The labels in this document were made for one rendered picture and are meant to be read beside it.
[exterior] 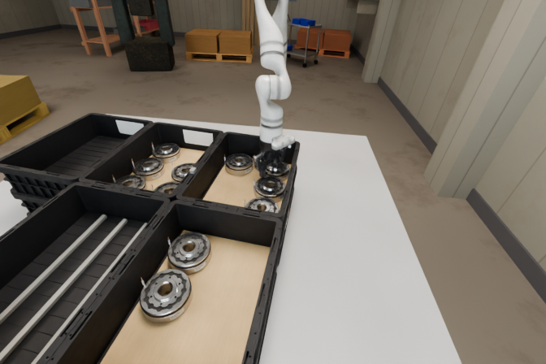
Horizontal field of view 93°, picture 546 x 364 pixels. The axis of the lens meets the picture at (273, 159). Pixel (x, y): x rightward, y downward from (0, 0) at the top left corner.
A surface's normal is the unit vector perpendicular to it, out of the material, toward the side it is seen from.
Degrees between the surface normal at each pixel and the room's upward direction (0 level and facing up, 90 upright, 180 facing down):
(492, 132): 90
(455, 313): 0
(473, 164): 90
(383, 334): 0
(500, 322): 0
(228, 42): 90
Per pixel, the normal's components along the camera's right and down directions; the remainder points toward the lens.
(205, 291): 0.04, -0.83
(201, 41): -0.01, 0.56
